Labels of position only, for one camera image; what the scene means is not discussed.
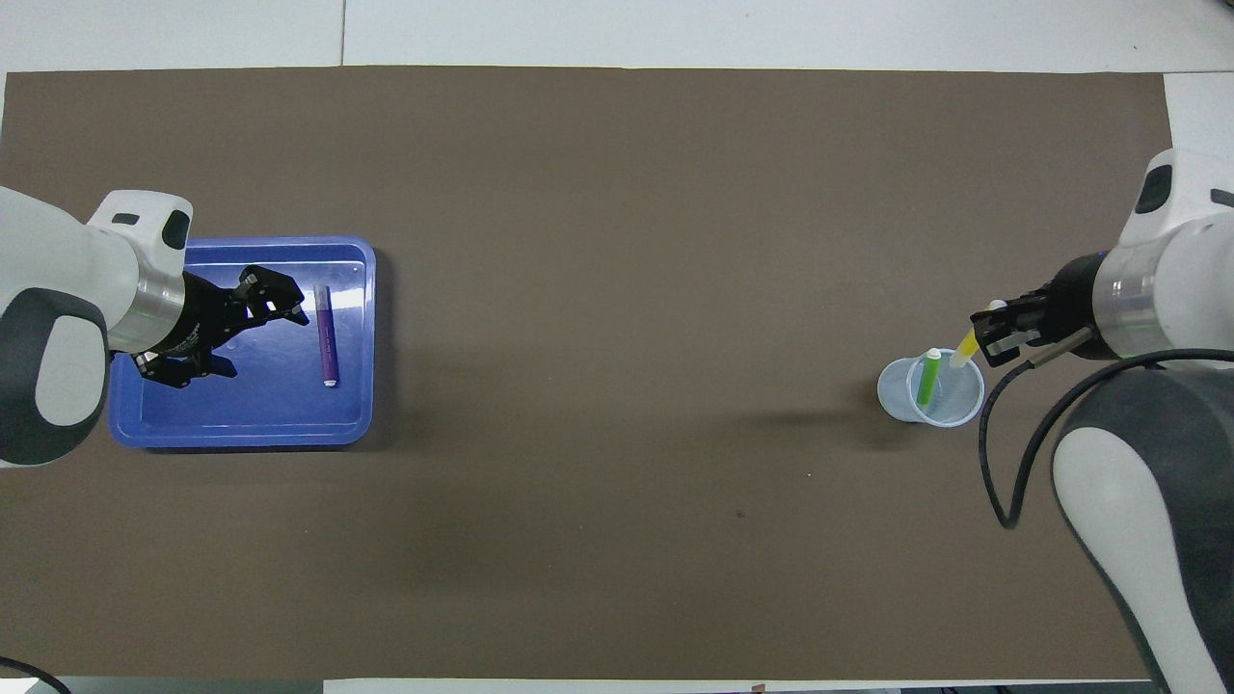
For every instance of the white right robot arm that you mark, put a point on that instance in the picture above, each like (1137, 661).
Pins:
(1176, 270)

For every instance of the blue plastic tray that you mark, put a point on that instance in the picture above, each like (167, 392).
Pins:
(289, 414)

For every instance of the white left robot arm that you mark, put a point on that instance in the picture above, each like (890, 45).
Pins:
(48, 260)

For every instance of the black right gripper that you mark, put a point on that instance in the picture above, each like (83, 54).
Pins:
(1072, 299)

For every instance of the purple pen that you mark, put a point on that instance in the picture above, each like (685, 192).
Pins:
(327, 347)

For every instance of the green pen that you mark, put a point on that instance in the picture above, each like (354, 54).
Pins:
(927, 386)

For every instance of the brown table mat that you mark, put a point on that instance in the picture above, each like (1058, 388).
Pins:
(617, 193)

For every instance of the yellow pen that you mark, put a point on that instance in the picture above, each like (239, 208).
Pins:
(964, 355)

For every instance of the clear plastic cup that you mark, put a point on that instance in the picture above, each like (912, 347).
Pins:
(897, 395)

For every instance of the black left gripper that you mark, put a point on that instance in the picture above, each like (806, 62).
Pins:
(202, 318)

